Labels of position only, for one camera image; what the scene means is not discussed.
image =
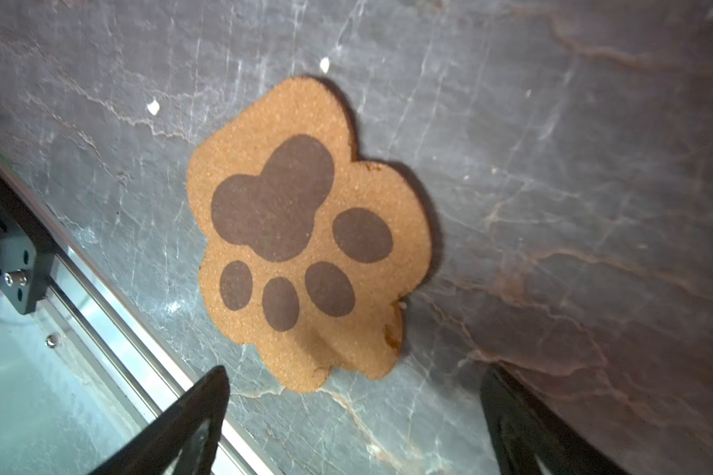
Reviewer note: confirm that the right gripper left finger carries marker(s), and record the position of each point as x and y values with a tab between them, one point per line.
185	436

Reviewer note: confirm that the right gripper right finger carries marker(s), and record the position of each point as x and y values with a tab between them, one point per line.
528	437

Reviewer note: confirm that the cork paw print coaster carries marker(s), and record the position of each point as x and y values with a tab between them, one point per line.
310	248

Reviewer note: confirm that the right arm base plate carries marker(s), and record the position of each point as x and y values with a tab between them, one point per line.
26	253

